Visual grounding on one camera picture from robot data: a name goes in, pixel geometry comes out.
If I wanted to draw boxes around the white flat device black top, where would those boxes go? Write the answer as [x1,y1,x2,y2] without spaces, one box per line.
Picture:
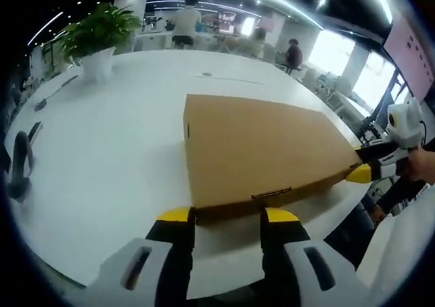
[29,120,44,145]

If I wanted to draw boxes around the brown cardboard shoe box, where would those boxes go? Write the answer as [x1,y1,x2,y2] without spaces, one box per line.
[182,94,364,226]

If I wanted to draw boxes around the potted green plant white pot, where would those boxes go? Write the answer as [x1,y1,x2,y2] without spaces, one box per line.
[56,1,142,84]

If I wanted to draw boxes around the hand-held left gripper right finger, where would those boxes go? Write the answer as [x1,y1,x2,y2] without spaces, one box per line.
[260,206,372,307]

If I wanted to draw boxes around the grey curved headband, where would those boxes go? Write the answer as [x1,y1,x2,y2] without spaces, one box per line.
[6,130,35,202]

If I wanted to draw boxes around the large pink wall screen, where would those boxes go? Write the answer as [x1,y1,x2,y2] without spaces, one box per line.
[382,14,435,104]

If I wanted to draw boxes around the person's right hand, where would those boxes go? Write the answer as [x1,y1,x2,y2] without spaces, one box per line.
[406,147,435,185]

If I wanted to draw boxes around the person's white shirt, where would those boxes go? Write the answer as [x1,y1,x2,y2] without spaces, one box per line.
[322,184,435,307]

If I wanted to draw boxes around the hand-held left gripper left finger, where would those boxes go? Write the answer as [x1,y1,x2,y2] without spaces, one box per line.
[97,206,196,303]

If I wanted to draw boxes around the dark background monitor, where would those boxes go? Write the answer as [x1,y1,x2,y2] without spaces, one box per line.
[217,10,239,35]

